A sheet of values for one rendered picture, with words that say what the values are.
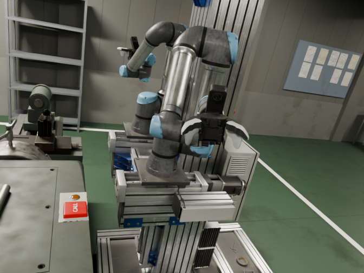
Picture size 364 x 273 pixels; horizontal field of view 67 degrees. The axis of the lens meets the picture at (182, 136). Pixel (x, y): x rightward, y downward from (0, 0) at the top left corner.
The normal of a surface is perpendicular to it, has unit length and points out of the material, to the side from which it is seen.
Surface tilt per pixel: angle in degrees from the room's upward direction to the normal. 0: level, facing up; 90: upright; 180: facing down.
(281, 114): 90
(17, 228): 0
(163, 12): 90
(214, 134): 90
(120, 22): 90
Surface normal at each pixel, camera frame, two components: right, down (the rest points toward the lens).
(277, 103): 0.29, 0.40
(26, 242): 0.19, -0.91
